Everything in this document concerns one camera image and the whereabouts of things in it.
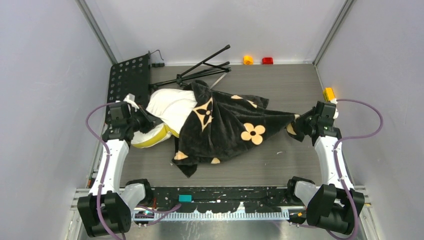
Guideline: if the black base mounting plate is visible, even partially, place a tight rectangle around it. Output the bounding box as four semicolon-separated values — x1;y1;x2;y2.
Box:
139;186;305;214

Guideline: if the yellow toy block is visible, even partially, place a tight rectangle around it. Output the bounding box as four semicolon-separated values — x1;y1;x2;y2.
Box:
322;87;336;102

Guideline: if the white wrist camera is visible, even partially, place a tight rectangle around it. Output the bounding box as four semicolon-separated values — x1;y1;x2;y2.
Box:
123;93;140;112
330;98;339;120

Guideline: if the black floral pillowcase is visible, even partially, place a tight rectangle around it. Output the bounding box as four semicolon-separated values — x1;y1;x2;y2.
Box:
171;80;298;178

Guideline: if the red toy block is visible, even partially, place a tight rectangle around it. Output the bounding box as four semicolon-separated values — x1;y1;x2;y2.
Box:
261;57;274;65

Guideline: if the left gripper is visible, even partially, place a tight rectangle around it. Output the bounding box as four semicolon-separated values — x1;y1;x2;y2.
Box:
126;104;163;134

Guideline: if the white pillow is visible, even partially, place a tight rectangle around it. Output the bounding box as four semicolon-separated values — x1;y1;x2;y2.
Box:
131;88;197;149

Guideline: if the teal block on base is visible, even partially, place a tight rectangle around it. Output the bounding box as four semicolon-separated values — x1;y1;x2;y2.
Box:
178;194;193;203

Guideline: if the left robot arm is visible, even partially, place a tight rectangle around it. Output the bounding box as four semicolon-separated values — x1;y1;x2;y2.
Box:
77;100;158;240

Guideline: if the yellow round toy piece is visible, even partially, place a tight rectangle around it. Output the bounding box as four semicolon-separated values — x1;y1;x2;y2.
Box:
243;55;254;65

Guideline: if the black perforated music stand tray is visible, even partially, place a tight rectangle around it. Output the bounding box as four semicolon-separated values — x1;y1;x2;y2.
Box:
106;53;151;108

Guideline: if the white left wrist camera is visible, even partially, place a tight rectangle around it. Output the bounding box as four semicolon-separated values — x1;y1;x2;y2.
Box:
123;93;140;112

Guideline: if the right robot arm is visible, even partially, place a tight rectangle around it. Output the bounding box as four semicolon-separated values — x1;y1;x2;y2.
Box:
285;101;365;235

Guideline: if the aluminium rail frame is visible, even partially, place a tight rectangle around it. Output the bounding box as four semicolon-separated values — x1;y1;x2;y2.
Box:
70;185;373;222

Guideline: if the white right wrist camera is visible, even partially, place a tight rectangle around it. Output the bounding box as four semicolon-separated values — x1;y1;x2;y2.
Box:
330;98;339;120

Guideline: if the black folding tripod stand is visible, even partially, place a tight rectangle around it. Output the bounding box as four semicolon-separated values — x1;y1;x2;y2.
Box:
148;44;231;91

